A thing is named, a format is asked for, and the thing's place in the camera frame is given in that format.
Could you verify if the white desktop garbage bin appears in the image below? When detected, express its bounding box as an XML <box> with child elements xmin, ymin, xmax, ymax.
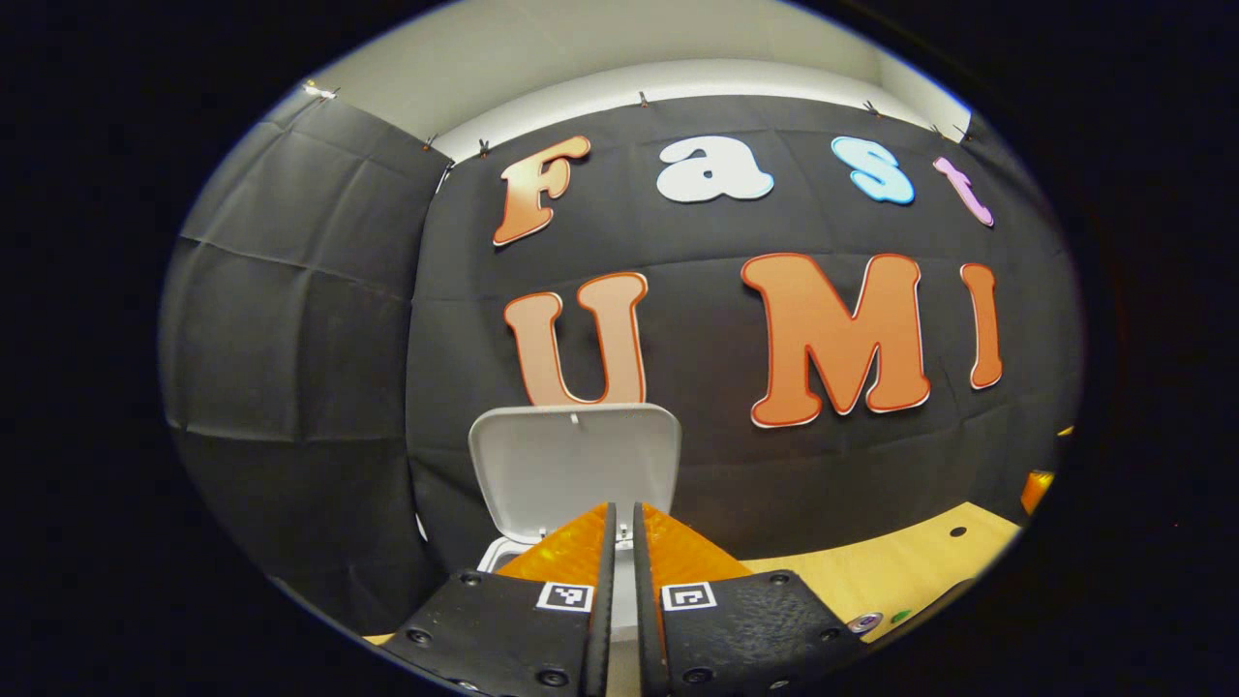
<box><xmin>468</xmin><ymin>403</ymin><xmax>682</xmax><ymax>679</ymax></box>

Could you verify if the black backdrop cloth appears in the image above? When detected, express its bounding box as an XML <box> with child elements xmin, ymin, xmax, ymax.
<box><xmin>158</xmin><ymin>87</ymin><xmax>1083</xmax><ymax>635</ymax></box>

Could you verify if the wooden desktop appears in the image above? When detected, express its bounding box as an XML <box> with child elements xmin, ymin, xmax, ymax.
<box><xmin>363</xmin><ymin>501</ymin><xmax>1024</xmax><ymax>648</ymax></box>

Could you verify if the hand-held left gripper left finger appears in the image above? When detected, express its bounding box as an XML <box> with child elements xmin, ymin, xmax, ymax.
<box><xmin>380</xmin><ymin>500</ymin><xmax>619</xmax><ymax>697</ymax></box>

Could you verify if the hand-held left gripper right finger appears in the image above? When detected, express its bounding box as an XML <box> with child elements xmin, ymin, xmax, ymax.
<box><xmin>632</xmin><ymin>501</ymin><xmax>869</xmax><ymax>697</ymax></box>

